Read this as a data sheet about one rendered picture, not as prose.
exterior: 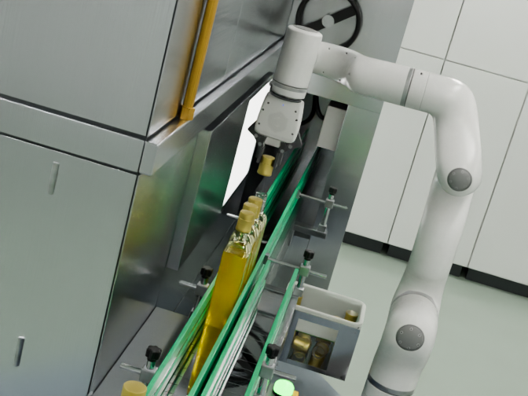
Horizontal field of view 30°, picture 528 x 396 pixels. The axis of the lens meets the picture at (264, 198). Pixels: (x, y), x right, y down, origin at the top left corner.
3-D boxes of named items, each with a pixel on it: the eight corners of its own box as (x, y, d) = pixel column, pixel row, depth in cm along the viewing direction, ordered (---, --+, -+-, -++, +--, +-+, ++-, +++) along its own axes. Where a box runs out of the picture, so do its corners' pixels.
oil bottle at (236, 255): (209, 315, 232) (231, 232, 226) (232, 322, 231) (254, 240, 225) (203, 324, 227) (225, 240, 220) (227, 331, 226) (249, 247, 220)
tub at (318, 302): (282, 306, 280) (290, 278, 277) (358, 329, 278) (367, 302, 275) (273, 330, 263) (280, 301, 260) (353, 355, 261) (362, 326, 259)
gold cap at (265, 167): (258, 170, 238) (263, 152, 237) (272, 174, 238) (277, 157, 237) (255, 173, 235) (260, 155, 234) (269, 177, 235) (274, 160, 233)
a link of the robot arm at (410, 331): (416, 380, 248) (445, 296, 241) (411, 414, 231) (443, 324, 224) (369, 364, 250) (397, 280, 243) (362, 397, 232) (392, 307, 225)
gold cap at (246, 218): (237, 232, 220) (242, 214, 218) (233, 225, 223) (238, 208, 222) (252, 234, 221) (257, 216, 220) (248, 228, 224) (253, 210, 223)
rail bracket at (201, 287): (174, 309, 231) (186, 258, 227) (201, 317, 231) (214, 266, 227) (170, 315, 227) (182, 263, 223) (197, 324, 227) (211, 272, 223)
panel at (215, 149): (239, 173, 312) (265, 70, 302) (247, 175, 312) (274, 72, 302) (165, 267, 226) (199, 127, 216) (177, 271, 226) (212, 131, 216)
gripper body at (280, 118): (264, 87, 227) (251, 133, 231) (306, 100, 226) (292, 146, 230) (269, 82, 234) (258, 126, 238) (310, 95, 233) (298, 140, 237)
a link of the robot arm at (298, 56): (277, 74, 235) (269, 80, 226) (292, 20, 231) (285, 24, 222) (310, 85, 234) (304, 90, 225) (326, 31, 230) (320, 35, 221)
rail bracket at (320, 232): (284, 239, 323) (302, 175, 317) (333, 254, 322) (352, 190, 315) (282, 243, 319) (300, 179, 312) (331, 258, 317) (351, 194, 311)
